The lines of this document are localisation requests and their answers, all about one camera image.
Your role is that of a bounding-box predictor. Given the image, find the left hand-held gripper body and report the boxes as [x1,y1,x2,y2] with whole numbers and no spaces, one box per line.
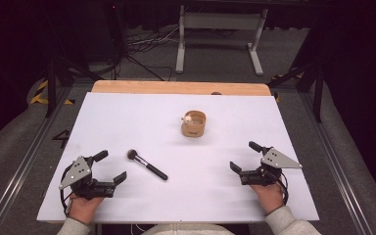
[58,156,117,201]

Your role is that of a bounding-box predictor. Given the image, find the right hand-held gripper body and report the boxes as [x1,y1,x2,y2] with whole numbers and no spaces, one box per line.
[239,147,303,187]

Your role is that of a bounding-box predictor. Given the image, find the black makeup brush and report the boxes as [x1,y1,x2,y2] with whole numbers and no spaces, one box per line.
[126,149,169,181]

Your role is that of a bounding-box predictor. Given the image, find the wooden brush holder cup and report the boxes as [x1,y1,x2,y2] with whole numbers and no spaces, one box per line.
[180,110,208,138]

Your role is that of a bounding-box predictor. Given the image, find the person's left hand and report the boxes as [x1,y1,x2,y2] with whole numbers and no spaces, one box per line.
[69,194,106,224]

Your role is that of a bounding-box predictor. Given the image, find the person's right hand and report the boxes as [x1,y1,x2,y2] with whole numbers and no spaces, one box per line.
[249,182,285,215]

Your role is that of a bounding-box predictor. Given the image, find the white table board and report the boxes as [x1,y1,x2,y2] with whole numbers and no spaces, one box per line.
[36,91,320,224]

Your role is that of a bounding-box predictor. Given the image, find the person's torso grey clothing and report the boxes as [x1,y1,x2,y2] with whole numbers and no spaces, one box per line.
[141,223,236,235]

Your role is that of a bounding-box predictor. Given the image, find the black tripod stand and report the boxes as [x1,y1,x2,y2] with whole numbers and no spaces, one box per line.
[43,55,106,118]
[267,58,327,123]

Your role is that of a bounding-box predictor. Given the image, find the wooden table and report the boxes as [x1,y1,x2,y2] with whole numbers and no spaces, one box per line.
[91,80,272,97]

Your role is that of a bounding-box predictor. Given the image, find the black equipment with red light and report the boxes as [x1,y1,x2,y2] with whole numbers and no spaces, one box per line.
[103,0,127,65]

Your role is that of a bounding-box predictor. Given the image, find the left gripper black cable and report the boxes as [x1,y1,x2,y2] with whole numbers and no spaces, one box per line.
[59,163,75,216]

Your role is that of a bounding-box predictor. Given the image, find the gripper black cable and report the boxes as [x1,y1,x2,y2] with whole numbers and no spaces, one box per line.
[59,163,75,216]
[273,169,290,207]

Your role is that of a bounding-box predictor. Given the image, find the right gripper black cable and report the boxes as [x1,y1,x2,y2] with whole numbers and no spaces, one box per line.
[273,169,290,207]

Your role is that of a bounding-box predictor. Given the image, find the aluminium floor rail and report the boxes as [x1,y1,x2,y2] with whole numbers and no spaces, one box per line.
[298,91,375,235]
[0,84,74,235]

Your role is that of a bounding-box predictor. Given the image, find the bundle of floor cables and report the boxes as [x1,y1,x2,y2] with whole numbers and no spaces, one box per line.
[123,25,180,82]

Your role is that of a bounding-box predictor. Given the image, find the white metal stand frame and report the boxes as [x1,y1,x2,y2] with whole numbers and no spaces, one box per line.
[175,4,269,76]

